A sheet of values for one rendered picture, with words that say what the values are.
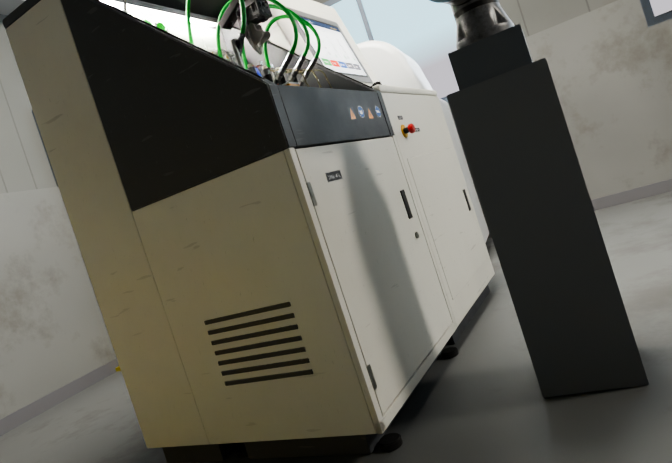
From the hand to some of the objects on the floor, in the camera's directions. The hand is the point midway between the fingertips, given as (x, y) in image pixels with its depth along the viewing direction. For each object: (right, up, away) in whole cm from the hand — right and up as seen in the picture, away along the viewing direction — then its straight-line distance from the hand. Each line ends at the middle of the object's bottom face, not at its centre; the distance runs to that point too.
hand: (257, 51), depth 165 cm
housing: (+10, -117, +58) cm, 131 cm away
